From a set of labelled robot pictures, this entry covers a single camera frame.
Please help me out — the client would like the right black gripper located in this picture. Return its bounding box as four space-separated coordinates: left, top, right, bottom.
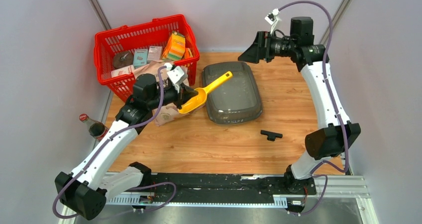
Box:
237 31 296 64

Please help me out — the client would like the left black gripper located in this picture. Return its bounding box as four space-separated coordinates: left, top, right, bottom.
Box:
147 82 198 110

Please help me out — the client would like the yellow plastic scoop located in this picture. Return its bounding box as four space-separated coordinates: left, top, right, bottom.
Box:
179 71 233 114

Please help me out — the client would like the cat litter bag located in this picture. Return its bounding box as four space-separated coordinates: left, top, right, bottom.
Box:
134 60 184 126

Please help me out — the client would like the black bag clip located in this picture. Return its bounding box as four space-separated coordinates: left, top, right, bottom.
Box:
260 130 283 141

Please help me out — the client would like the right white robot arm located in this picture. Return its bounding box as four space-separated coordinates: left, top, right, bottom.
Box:
238 16 361 194

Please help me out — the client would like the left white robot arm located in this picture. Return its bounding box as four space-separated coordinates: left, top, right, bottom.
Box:
52 74 198 220

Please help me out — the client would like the grey plastic litter box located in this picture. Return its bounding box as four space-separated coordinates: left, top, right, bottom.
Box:
202 61 263 125

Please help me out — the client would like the pink small box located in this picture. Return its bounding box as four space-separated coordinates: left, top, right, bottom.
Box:
147 46 163 63

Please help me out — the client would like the teal small box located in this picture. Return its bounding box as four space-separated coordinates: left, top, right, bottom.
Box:
133 49 148 69

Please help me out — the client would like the white pink flat box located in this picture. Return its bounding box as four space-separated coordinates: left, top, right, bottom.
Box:
111 65 134 78

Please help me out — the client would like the orange sponge pack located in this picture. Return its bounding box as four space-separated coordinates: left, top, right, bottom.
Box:
162 31 186 61

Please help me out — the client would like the brown round disc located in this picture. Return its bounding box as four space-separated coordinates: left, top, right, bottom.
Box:
112 51 134 69

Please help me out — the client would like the red plastic shopping basket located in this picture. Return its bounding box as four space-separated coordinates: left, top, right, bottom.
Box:
94 14 200 101

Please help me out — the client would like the cola bottle red cap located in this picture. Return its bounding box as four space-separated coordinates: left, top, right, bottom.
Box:
79 113 108 142

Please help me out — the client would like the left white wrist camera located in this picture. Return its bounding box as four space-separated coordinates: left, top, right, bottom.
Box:
164 62 188 93

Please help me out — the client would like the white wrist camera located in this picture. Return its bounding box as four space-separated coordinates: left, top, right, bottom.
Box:
164 62 188 93
264 8 281 26

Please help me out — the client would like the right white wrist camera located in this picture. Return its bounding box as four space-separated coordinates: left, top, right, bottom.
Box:
264 8 281 26

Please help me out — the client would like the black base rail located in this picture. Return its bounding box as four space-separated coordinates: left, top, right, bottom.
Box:
134 173 317 206

